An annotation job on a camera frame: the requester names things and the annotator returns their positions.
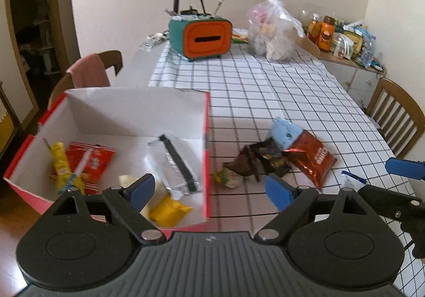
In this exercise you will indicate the water bottle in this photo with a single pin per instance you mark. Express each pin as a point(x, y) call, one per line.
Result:
point(367, 53)

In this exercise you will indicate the white side cabinet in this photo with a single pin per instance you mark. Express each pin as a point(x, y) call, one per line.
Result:
point(360, 83)

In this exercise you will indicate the silver foil packet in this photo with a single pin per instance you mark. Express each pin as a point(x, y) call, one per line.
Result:
point(175, 163)

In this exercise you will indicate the orange jar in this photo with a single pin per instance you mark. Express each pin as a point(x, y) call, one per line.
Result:
point(326, 33)

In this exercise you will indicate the wooden chair right side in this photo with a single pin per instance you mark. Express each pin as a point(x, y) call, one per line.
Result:
point(399, 118)

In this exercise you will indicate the red white cardboard box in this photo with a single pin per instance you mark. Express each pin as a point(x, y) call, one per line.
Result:
point(126, 120)

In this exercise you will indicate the clear plastic bag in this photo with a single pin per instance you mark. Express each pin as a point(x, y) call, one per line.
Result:
point(273, 31)

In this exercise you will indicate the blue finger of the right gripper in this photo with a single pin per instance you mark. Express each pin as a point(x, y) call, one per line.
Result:
point(406, 168)
point(393, 205)

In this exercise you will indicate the teal orange desk organizer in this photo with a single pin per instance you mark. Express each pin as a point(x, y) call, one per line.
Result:
point(200, 36)

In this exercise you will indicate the white blue snack packet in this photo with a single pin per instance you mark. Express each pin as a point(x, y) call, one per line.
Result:
point(352, 181)

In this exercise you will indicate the red Oreo snack bag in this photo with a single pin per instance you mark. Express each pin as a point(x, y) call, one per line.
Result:
point(311, 157)

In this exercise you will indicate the green jelly cup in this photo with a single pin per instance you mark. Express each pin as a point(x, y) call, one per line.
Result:
point(228, 178)

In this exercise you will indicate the wooden chair with pink cloth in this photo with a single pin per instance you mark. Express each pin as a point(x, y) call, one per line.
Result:
point(110, 58)

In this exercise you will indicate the red snack packet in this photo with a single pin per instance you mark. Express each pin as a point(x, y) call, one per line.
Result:
point(90, 161)

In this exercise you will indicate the white green snack packet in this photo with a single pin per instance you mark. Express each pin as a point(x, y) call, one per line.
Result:
point(142, 193)

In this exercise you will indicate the dark brown snack wrapper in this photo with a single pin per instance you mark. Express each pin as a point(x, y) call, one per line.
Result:
point(245, 164)

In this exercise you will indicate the white checkered tablecloth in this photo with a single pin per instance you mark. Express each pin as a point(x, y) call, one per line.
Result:
point(247, 93)

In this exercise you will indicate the yellow stick snack packet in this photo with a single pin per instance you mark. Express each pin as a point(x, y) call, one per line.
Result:
point(66, 179)

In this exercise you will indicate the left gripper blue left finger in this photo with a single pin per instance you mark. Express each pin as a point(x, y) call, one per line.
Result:
point(125, 206)

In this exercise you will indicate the pink cloth on chair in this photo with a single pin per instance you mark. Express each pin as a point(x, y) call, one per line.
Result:
point(89, 71)

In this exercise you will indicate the light blue snack packet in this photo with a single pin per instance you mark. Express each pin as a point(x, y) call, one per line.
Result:
point(284, 133)

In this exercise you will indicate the black snack packet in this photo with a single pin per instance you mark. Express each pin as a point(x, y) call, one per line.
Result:
point(271, 157)

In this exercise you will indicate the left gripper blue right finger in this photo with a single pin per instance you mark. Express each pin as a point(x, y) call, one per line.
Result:
point(295, 210)

